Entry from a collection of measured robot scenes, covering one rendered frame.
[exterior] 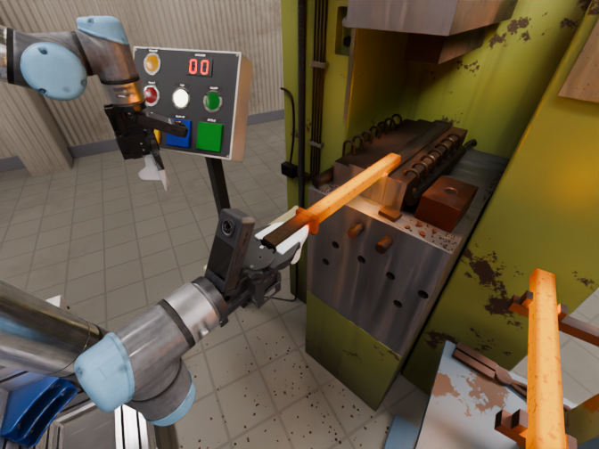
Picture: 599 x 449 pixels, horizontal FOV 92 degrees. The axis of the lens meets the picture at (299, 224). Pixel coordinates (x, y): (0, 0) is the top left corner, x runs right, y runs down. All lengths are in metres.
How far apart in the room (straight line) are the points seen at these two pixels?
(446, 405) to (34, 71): 0.91
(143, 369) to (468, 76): 1.07
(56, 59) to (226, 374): 1.26
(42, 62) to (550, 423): 0.80
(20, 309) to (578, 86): 0.84
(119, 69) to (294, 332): 1.26
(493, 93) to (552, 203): 0.43
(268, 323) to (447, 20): 1.37
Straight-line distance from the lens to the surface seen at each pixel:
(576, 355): 1.97
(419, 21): 0.62
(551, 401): 0.51
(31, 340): 0.45
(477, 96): 1.10
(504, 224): 0.83
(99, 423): 1.34
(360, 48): 0.87
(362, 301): 0.91
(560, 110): 0.73
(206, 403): 1.46
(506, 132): 1.11
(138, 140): 0.78
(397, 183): 0.70
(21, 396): 0.89
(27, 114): 3.35
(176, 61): 0.98
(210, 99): 0.89
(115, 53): 0.74
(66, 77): 0.59
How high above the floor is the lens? 1.33
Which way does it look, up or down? 40 degrees down
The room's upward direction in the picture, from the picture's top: straight up
